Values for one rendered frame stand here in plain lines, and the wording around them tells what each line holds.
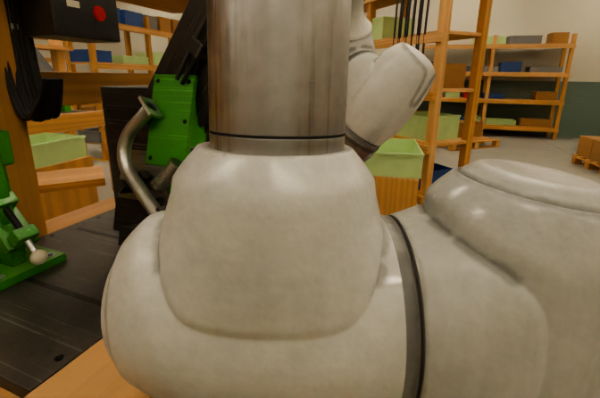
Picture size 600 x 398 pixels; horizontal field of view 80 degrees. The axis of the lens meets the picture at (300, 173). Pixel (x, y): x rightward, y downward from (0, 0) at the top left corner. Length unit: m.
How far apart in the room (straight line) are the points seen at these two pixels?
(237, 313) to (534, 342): 0.18
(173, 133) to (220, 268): 0.65
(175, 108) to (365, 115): 0.46
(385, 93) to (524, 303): 0.38
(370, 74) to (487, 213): 0.37
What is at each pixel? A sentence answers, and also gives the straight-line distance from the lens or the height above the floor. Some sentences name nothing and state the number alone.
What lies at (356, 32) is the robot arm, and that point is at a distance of 0.65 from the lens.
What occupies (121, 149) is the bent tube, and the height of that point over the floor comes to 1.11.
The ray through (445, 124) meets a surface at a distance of 3.55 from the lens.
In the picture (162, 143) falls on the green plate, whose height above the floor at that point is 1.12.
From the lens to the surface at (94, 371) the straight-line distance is 0.59.
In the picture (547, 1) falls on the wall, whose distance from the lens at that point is 10.16.
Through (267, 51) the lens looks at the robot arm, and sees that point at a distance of 0.22.
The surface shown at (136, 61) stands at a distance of 6.67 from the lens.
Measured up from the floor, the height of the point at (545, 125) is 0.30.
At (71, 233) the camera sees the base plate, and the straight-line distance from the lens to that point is 1.03.
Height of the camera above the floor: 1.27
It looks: 15 degrees down
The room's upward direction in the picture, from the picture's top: 1 degrees clockwise
